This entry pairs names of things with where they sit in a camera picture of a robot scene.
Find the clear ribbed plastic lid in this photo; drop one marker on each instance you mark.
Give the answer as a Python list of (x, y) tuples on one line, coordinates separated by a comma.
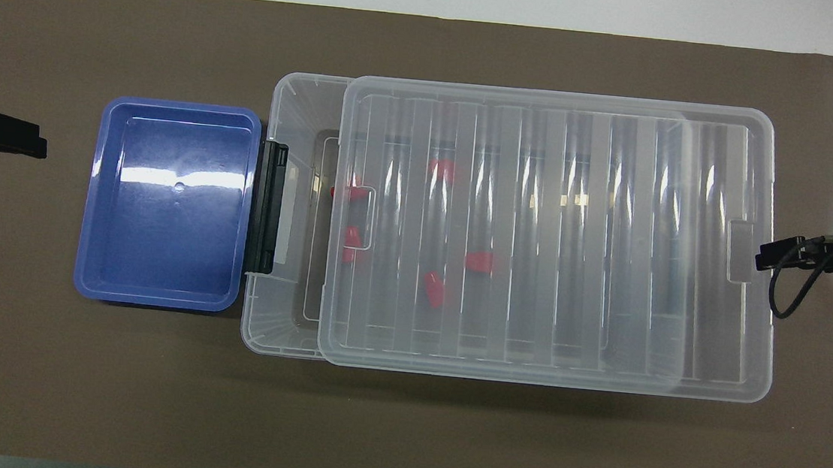
[(646, 284)]

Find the red block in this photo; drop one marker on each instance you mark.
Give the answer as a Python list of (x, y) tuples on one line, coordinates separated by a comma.
[(348, 193), (480, 261), (434, 288), (350, 245), (443, 168)]

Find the blue plastic tray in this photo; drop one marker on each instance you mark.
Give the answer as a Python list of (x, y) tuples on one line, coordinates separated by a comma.
[(167, 242)]

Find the clear plastic storage box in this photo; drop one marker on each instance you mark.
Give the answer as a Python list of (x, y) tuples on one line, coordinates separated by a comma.
[(297, 216)]

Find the brown table mat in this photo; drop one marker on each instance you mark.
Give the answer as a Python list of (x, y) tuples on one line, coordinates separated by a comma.
[(399, 428)]

